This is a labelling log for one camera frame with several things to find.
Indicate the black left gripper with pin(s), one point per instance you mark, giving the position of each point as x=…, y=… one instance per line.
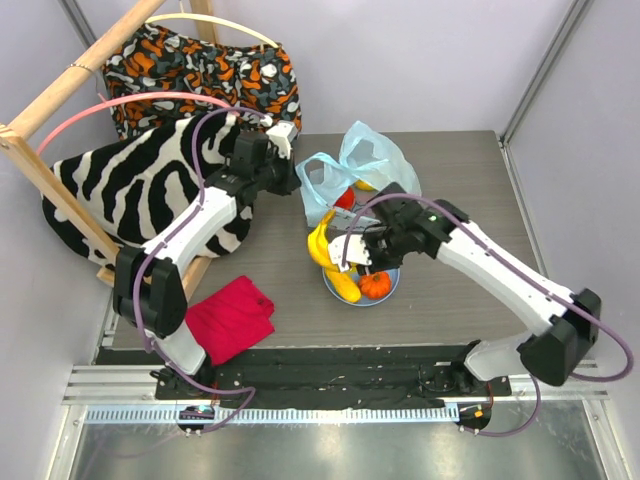
x=290, y=179

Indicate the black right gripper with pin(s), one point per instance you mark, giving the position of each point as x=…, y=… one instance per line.
x=373, y=248

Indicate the red fake tomato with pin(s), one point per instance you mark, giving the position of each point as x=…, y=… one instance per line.
x=347, y=200

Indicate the orange fake pumpkin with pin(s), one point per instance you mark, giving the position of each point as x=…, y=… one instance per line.
x=375, y=286

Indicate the light blue printed plastic bag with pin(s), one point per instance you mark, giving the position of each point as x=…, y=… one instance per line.
x=365, y=155

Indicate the yellow fake lemon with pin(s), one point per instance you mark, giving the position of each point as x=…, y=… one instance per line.
x=343, y=285

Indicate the yellow fake banana bunch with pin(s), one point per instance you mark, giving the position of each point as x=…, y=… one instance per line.
x=318, y=245

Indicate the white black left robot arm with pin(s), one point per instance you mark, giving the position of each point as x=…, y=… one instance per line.
x=148, y=287

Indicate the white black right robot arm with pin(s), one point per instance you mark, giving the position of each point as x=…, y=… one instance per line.
x=556, y=338

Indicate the light blue round plate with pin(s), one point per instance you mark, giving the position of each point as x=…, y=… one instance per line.
x=393, y=273

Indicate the pink hanger hoop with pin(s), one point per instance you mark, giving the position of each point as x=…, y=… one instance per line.
x=124, y=100

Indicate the zebra striped cloth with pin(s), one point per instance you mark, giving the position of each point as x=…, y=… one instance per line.
x=135, y=188

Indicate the orange grey patterned cloth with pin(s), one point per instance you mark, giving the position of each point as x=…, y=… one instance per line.
x=156, y=59

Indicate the red folded cloth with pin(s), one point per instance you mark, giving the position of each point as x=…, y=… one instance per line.
x=232, y=320

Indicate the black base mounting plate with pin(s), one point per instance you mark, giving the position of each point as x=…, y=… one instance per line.
x=323, y=378

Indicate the cream hanger hoop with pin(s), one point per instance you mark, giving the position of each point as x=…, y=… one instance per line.
x=209, y=19

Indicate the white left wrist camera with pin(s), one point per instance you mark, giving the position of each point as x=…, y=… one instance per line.
x=282, y=135

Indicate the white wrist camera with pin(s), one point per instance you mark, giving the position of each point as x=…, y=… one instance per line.
x=346, y=251
x=282, y=135

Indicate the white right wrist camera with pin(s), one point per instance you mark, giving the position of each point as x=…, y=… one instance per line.
x=346, y=251

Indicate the aluminium rail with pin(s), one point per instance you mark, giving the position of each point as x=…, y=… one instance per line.
x=133, y=394

